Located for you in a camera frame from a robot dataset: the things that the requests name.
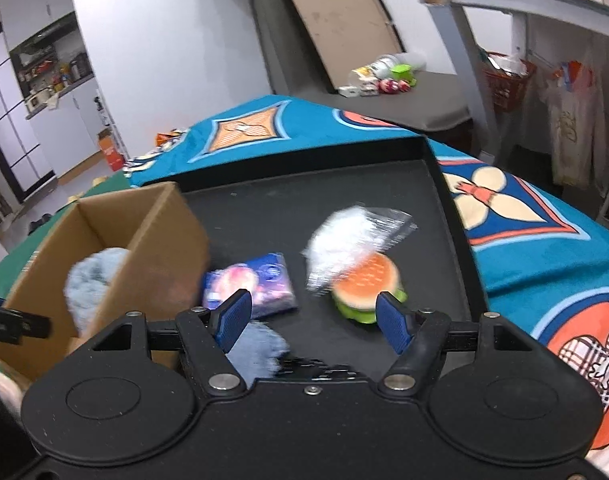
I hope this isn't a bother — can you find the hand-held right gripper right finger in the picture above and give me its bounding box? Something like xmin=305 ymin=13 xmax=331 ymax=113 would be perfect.
xmin=376 ymin=291 xmax=533 ymax=395

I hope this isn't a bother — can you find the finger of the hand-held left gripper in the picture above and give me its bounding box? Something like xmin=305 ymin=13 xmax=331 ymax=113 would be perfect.
xmin=0 ymin=294 xmax=52 ymax=346

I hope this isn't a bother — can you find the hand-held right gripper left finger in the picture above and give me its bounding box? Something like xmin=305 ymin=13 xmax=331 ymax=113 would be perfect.
xmin=87 ymin=289 xmax=254 ymax=395

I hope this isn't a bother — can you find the small blue fluffy cloth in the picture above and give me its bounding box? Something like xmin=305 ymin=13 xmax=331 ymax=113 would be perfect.
xmin=224 ymin=320 xmax=291 ymax=383

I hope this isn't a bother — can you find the purple tissue packet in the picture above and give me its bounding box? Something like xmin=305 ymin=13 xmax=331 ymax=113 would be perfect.
xmin=202 ymin=252 xmax=298 ymax=320

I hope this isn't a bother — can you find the toy hamburger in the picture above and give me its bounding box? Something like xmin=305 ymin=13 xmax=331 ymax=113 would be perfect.
xmin=331 ymin=252 xmax=408 ymax=325

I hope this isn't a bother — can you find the light blue fluffy towel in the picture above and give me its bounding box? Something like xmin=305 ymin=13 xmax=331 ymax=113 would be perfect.
xmin=64 ymin=246 xmax=130 ymax=336

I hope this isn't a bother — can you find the clear bag of white filling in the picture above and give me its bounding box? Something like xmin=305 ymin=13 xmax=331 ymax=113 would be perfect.
xmin=304 ymin=206 xmax=419 ymax=293

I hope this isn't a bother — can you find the black tray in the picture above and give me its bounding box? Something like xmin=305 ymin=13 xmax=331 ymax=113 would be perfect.
xmin=174 ymin=137 xmax=490 ymax=381

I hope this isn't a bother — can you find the white cloth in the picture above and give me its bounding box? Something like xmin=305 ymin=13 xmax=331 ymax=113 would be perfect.
xmin=0 ymin=367 xmax=28 ymax=413

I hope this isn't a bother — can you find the blue printed blanket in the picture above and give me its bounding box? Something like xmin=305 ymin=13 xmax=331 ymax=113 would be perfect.
xmin=124 ymin=94 xmax=609 ymax=466

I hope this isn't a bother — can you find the orange cardboard box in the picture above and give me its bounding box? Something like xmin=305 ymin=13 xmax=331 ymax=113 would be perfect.
xmin=97 ymin=129 xmax=124 ymax=172

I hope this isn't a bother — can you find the black-framed sliding door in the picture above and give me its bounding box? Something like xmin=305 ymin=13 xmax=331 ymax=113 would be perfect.
xmin=0 ymin=24 xmax=56 ymax=203

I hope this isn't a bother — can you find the white kitchen cabinet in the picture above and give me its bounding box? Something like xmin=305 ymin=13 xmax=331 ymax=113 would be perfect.
xmin=0 ymin=0 xmax=115 ymax=181

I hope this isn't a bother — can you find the grey bench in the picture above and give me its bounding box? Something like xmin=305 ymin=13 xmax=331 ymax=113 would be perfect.
xmin=289 ymin=67 xmax=473 ymax=136

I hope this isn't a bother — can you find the clear plastic jar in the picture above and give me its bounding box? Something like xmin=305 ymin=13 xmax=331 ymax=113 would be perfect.
xmin=352 ymin=51 xmax=429 ymax=86

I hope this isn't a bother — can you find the orange basket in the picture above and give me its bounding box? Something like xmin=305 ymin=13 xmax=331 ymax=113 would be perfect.
xmin=481 ymin=51 xmax=536 ymax=111

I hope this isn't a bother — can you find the hanging white plastic bag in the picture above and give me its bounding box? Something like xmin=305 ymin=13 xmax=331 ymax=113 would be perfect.
xmin=537 ymin=57 xmax=609 ymax=192

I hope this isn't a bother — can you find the grey upright panel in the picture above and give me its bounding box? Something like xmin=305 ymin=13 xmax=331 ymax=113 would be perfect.
xmin=248 ymin=0 xmax=335 ymax=95

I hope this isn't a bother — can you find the white wire rack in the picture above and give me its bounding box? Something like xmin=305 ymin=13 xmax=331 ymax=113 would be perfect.
xmin=93 ymin=87 xmax=131 ymax=158

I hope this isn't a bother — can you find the brown board with black frame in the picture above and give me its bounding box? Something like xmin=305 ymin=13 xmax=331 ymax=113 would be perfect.
xmin=272 ymin=0 xmax=405 ymax=94

